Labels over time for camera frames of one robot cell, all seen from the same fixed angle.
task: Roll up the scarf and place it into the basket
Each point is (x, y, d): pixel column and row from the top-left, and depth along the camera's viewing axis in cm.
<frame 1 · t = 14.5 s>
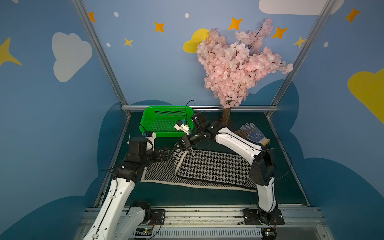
left hand: (164, 147, 75), fingers open
right hand: (177, 146, 76), fingers closed
black white knitted scarf: (204, 168, 93), on the table

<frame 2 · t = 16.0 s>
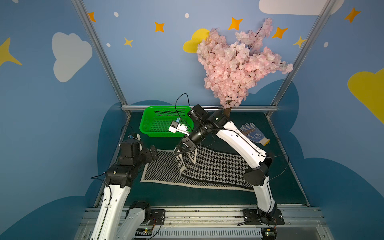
left hand: (147, 149, 73), fingers open
right hand: (178, 152, 64), fingers closed
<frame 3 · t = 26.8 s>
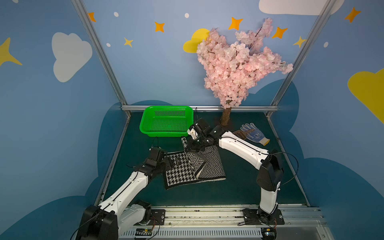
left hand: (170, 161, 86), fingers open
right hand: (186, 149, 80), fingers closed
black white knitted scarf: (187, 168, 92), on the table

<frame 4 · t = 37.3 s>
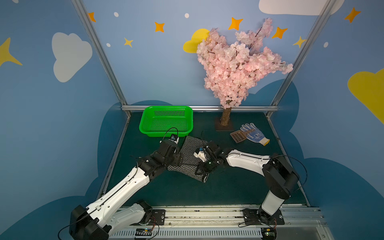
left hand: (175, 150, 78), fingers open
right hand: (197, 171, 84), fingers closed
black white knitted scarf: (191, 163, 94), on the table

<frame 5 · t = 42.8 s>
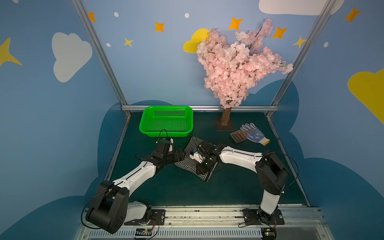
left hand: (180, 152, 88), fingers open
right hand: (199, 170, 87), fingers closed
black white knitted scarf: (186, 162, 90), point 6 cm above the table

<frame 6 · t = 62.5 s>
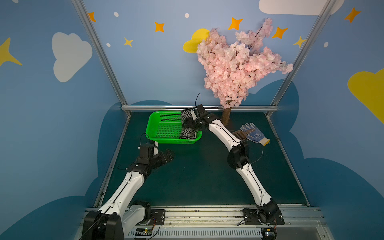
left hand: (169, 154, 85), fingers open
right hand: (188, 124, 101), fingers open
black white knitted scarf: (187, 133, 97), point 11 cm above the table

